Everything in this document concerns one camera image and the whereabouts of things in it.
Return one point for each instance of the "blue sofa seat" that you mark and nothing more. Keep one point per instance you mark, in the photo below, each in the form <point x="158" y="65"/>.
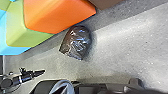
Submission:
<point x="13" y="40"/>

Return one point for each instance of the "orange sofa seat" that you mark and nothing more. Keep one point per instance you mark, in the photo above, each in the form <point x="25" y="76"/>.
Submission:
<point x="56" y="15"/>

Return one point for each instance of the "brown sofa seat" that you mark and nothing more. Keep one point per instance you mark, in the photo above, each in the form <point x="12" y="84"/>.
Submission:
<point x="106" y="3"/>

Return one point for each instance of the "green sofa seat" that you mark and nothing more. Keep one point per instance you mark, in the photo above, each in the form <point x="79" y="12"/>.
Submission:
<point x="23" y="33"/>

